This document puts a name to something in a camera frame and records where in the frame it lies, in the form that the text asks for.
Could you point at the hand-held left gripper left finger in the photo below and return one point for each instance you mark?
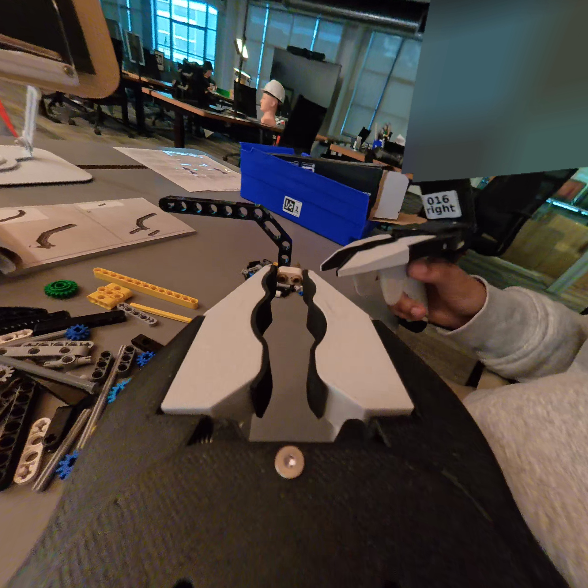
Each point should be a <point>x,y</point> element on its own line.
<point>206,363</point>

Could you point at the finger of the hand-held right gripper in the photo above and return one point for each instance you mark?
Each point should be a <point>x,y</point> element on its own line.
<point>367,247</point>
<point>376,264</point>

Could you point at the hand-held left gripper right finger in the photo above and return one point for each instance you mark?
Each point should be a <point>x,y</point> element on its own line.
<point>363,367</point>

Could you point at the black bent lego beam assembly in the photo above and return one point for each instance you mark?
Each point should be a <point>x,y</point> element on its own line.
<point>220,210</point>

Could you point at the person's right forearm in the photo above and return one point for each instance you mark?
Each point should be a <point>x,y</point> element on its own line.
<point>519,330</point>

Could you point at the yellow lego axle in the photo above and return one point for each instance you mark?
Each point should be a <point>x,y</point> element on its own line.
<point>165,313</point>

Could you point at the short grey lego beam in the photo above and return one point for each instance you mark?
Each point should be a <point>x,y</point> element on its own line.
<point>138,313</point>

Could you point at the long yellow lego beam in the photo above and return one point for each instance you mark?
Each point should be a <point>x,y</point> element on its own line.
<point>147,288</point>

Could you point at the pile of small lego connectors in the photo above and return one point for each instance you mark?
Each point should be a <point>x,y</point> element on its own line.
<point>252,268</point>

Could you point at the green lego gear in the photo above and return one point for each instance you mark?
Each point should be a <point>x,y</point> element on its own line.
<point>53,290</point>

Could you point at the lego instruction booklet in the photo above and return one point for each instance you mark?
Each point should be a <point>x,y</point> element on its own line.
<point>92,229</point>

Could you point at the pile of lego beams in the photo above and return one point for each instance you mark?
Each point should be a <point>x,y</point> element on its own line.
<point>27,413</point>

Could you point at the person's right hand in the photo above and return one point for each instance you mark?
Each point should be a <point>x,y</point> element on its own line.
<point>450,294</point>

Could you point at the blue plastic bin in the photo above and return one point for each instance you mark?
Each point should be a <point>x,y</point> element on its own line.
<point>312,197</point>

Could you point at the black computer monitor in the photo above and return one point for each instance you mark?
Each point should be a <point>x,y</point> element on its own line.
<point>303,119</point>

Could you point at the mannequin head with hard hat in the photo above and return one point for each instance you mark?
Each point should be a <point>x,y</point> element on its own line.
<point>273,99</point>

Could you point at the person's grey hoodie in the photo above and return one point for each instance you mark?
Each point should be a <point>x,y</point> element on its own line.
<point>542,459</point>

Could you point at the printed paper sheet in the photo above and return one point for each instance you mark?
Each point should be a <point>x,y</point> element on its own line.
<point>160,160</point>

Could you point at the lit lamp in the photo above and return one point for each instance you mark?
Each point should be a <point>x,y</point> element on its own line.
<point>242,50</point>

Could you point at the long wooden office desk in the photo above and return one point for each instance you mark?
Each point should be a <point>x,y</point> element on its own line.
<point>183,103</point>

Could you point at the white stand base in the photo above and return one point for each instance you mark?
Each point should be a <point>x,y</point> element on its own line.
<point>46,167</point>

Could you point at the black office chair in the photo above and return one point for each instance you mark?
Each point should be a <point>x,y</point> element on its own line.
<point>82,108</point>

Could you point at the tan framed screen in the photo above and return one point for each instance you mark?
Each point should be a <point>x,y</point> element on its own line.
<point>99,46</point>

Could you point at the yellow lego frame piece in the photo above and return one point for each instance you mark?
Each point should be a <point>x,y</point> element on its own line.
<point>110,294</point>

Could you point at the large wall display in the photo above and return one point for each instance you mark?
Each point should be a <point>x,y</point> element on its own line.
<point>303,69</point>

